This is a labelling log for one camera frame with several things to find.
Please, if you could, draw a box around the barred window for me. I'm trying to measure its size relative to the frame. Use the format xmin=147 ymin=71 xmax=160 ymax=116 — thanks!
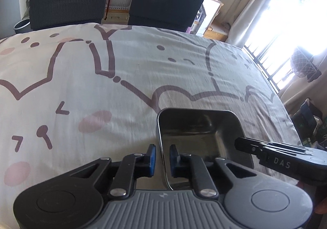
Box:
xmin=243 ymin=0 xmax=327 ymax=92

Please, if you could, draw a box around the beige curtain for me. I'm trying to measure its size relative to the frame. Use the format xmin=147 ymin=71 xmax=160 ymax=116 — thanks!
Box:
xmin=225 ymin=0 xmax=303 ymax=49

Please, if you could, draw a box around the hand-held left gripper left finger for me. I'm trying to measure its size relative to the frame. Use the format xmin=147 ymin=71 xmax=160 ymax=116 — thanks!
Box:
xmin=68 ymin=144 xmax=157 ymax=199

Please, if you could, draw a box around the grey trash bin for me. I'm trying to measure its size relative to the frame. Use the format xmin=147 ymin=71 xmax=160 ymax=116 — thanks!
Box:
xmin=14 ymin=19 xmax=31 ymax=35

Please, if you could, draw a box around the hanging net bag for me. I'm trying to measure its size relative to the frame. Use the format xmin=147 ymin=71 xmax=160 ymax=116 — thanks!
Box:
xmin=291 ymin=47 xmax=323 ymax=83

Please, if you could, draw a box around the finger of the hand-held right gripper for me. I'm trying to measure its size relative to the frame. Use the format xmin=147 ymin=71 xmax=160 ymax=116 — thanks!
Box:
xmin=234 ymin=137 xmax=313 ymax=158

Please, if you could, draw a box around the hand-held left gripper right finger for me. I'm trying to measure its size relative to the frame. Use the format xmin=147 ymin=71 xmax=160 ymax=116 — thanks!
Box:
xmin=169 ymin=144 xmax=258 ymax=198

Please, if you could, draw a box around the bear printed tablecloth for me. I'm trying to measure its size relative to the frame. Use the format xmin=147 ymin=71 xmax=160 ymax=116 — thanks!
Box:
xmin=0 ymin=22 xmax=305 ymax=229

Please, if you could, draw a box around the square steel plate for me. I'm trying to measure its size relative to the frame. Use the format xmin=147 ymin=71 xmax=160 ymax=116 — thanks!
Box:
xmin=155 ymin=108 xmax=254 ymax=189

